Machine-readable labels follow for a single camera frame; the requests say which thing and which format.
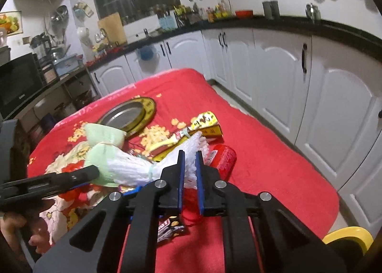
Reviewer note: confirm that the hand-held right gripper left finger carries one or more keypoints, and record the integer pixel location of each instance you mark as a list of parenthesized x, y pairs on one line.
[(180, 171)]

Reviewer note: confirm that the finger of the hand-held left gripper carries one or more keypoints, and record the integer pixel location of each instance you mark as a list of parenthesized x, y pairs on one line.
[(59, 179)]

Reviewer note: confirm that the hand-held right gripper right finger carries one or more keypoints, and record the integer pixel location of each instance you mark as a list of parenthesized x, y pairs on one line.
[(199, 177)]

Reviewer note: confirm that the red snack wrapper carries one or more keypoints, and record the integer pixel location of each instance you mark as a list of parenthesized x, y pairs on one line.
[(170, 228)]

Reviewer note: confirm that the person's left hand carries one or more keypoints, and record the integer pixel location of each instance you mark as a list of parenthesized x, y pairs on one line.
[(16, 222)]

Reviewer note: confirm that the red crushed can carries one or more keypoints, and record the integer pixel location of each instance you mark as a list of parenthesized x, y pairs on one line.
[(224, 161)]

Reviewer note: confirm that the gold paper carton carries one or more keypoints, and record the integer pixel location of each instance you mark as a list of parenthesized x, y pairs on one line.
[(206, 125)]

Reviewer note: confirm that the blue snack wrapper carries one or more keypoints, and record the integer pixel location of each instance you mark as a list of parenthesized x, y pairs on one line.
[(130, 191)]

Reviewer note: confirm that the green foam fruit net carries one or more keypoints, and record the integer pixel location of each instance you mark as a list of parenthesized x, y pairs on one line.
[(104, 134)]

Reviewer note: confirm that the black microwave oven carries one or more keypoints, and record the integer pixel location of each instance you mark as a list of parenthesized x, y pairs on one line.
[(19, 81)]

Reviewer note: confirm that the red floral blanket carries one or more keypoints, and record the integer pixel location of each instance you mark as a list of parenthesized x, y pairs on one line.
[(268, 153)]

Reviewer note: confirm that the yellow rimmed metal tray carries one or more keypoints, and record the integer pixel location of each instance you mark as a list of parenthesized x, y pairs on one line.
[(125, 113)]

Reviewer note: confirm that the blue plastic box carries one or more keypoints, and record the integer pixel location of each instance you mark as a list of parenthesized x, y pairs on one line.
[(67, 64)]

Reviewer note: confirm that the white kitchen cabinets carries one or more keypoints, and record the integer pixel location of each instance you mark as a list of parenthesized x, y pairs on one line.
[(268, 75)]

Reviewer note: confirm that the blue hanging bag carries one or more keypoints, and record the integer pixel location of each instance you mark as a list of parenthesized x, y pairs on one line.
[(146, 52)]

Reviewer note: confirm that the blue knife block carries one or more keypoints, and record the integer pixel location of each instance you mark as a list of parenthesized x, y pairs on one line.
[(167, 21)]

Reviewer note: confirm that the wooden cutting board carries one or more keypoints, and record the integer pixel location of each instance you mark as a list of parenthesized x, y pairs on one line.
[(112, 28)]

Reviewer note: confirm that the row of condiment bottles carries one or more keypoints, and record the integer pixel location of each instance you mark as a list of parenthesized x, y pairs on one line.
[(219, 11)]

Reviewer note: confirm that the red bowl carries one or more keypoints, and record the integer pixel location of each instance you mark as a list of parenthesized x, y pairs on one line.
[(244, 13)]

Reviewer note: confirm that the grey canister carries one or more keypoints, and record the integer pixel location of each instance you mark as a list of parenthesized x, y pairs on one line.
[(276, 9), (266, 10)]

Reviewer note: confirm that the black kitchen countertop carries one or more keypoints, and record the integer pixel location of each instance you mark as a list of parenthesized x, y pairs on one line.
[(298, 22)]

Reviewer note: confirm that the metal jar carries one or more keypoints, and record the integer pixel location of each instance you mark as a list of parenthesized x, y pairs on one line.
[(312, 11)]

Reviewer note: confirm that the fruit wall poster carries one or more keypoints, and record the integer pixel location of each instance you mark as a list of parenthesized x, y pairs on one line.
[(10, 22)]

